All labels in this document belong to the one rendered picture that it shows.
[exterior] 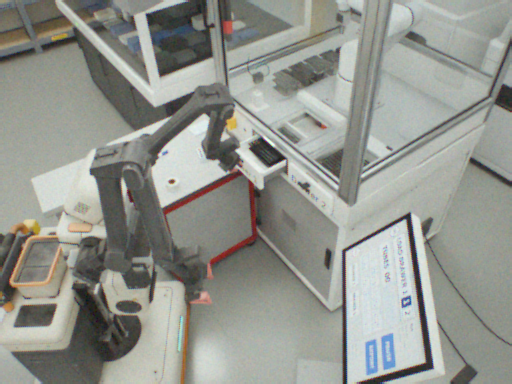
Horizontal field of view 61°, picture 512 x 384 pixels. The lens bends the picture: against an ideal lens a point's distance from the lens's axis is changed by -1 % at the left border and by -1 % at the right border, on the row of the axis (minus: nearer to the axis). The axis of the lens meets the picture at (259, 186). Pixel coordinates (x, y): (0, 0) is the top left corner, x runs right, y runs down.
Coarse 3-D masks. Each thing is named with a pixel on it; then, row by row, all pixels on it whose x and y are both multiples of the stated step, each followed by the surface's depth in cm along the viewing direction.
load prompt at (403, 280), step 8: (392, 240) 142; (400, 240) 139; (400, 248) 137; (400, 256) 135; (400, 264) 134; (408, 264) 131; (400, 272) 132; (408, 272) 129; (400, 280) 130; (408, 280) 128; (400, 288) 129; (408, 288) 126; (400, 296) 127; (408, 296) 125; (400, 304) 125; (408, 304) 123; (400, 312) 124; (408, 312) 122; (400, 320) 122
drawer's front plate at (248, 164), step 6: (246, 162) 203; (252, 162) 202; (246, 168) 207; (252, 168) 201; (258, 168) 199; (246, 174) 210; (252, 174) 204; (258, 174) 198; (252, 180) 207; (258, 180) 201; (258, 186) 204
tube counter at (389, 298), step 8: (392, 272) 135; (384, 280) 136; (392, 280) 133; (384, 288) 134; (392, 288) 131; (384, 296) 132; (392, 296) 129; (384, 304) 130; (392, 304) 128; (392, 312) 126; (392, 320) 125
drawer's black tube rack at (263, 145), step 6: (258, 144) 215; (264, 144) 214; (252, 150) 216; (264, 150) 212; (270, 150) 211; (276, 150) 211; (258, 156) 213; (270, 156) 213; (276, 156) 208; (282, 156) 209; (264, 162) 211; (276, 162) 210
